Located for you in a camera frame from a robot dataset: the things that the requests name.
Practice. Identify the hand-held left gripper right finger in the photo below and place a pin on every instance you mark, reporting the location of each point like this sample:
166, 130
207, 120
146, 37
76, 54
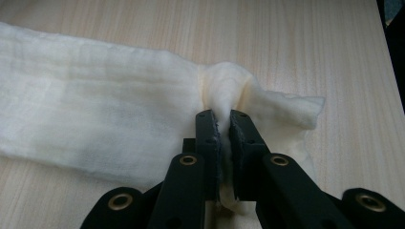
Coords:
246, 149

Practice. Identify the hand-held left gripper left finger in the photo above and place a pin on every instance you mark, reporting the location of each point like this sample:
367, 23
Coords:
208, 143

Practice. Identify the cream bear print cloth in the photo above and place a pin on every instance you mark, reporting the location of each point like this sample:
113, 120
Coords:
95, 111

